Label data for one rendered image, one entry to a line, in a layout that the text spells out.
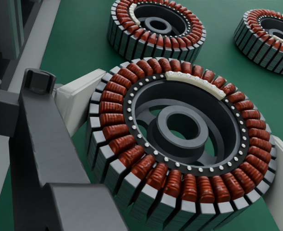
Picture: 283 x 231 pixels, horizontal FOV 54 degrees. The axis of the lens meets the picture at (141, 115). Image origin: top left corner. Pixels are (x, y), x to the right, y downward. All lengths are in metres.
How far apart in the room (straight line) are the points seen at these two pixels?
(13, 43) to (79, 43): 0.09
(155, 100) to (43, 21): 0.21
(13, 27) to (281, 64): 0.30
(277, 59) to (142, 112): 0.24
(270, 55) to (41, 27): 0.27
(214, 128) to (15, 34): 0.17
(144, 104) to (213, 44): 0.23
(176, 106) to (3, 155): 0.13
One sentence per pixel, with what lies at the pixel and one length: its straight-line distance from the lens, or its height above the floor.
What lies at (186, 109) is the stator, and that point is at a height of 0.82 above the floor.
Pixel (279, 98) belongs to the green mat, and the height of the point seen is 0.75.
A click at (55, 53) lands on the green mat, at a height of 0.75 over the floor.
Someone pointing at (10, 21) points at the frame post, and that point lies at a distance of 0.25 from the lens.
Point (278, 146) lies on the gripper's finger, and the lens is 0.18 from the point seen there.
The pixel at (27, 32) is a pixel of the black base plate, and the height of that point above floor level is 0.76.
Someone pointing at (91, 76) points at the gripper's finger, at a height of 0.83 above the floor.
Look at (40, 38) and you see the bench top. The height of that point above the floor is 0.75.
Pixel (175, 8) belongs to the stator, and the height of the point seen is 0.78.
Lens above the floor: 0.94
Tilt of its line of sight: 47 degrees down
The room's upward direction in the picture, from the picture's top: 20 degrees clockwise
